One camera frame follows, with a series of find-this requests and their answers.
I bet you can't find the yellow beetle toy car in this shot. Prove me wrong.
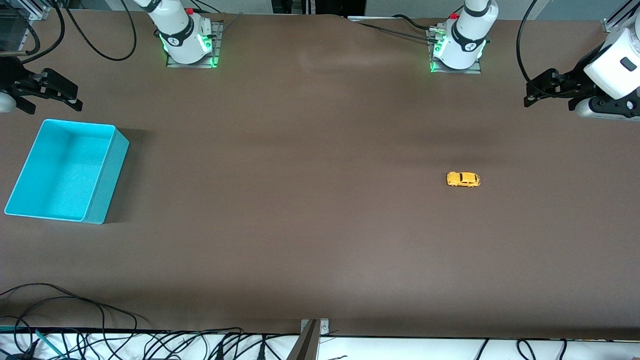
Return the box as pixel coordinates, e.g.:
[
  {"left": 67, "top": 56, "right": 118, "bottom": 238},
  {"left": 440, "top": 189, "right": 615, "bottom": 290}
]
[{"left": 446, "top": 171, "right": 481, "bottom": 188}]

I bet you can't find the aluminium frame profile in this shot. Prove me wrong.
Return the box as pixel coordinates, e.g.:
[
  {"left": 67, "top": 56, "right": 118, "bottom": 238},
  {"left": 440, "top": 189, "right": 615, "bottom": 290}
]
[
  {"left": 0, "top": 0, "right": 51, "bottom": 21},
  {"left": 602, "top": 0, "right": 640, "bottom": 34}
]

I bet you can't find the turquoise plastic bin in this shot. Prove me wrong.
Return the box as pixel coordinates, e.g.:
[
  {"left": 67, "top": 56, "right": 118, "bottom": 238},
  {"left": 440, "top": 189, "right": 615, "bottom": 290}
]
[{"left": 4, "top": 118, "right": 130, "bottom": 225}]

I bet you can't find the small metal bracket plate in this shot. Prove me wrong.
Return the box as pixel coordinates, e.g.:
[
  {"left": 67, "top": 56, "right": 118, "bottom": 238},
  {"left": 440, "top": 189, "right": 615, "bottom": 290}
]
[{"left": 301, "top": 318, "right": 330, "bottom": 335}]

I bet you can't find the teal cable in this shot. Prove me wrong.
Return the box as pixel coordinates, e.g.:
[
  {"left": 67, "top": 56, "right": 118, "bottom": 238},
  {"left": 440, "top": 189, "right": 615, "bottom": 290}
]
[{"left": 35, "top": 329, "right": 64, "bottom": 357}]

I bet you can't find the brown table mat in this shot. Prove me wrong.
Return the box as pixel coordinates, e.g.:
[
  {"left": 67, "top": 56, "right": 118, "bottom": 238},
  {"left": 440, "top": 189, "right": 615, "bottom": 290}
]
[{"left": 0, "top": 10, "right": 640, "bottom": 341}]

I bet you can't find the grey metal bar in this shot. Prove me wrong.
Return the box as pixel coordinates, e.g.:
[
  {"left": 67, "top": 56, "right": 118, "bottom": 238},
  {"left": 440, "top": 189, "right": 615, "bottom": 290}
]
[{"left": 287, "top": 320, "right": 320, "bottom": 360}]

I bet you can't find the black box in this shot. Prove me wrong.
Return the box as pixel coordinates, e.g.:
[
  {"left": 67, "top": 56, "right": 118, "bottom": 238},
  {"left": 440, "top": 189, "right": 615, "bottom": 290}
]
[{"left": 271, "top": 0, "right": 367, "bottom": 16}]

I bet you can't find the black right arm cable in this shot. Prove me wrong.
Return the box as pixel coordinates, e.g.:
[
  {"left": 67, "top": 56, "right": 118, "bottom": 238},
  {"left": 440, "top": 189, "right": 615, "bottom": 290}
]
[
  {"left": 20, "top": 0, "right": 66, "bottom": 65},
  {"left": 64, "top": 0, "right": 138, "bottom": 62}
]

